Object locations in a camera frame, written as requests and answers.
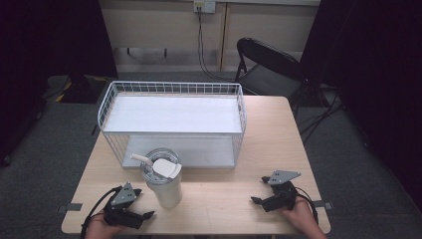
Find person's right hand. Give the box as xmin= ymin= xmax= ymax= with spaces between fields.
xmin=281 ymin=196 xmax=318 ymax=232

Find white tumbler with straw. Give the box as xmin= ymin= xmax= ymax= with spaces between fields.
xmin=129 ymin=147 xmax=184 ymax=210

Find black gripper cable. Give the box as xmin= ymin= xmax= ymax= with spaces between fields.
xmin=294 ymin=186 xmax=320 ymax=225
xmin=80 ymin=185 xmax=123 ymax=239

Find grey tape strip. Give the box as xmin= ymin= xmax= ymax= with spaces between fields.
xmin=312 ymin=199 xmax=333 ymax=211
xmin=56 ymin=202 xmax=84 ymax=214

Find dark curtain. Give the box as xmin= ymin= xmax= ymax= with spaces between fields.
xmin=0 ymin=0 xmax=119 ymax=167
xmin=299 ymin=0 xmax=422 ymax=213

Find black power cable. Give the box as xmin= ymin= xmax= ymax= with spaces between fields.
xmin=196 ymin=9 xmax=237 ymax=83

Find white wall outlet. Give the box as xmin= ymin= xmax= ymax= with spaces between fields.
xmin=193 ymin=0 xmax=217 ymax=15

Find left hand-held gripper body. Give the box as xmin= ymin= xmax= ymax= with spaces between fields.
xmin=103 ymin=181 xmax=144 ymax=230

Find black floor cables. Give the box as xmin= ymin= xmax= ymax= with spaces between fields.
xmin=298 ymin=78 xmax=345 ymax=144

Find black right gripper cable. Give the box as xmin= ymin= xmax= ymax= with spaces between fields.
xmin=294 ymin=186 xmax=320 ymax=225

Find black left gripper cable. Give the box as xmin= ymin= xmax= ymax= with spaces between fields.
xmin=80 ymin=185 xmax=123 ymax=239

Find white wire shelf rack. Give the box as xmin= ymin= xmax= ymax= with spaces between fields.
xmin=97 ymin=80 xmax=249 ymax=170

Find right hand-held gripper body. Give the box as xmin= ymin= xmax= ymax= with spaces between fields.
xmin=261 ymin=169 xmax=303 ymax=213

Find stand base with yellow stripes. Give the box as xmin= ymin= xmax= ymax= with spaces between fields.
xmin=42 ymin=74 xmax=112 ymax=105

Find black folding chair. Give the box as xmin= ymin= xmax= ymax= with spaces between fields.
xmin=234 ymin=37 xmax=305 ymax=112

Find person's left hand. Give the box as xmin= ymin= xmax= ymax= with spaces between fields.
xmin=85 ymin=211 xmax=127 ymax=239

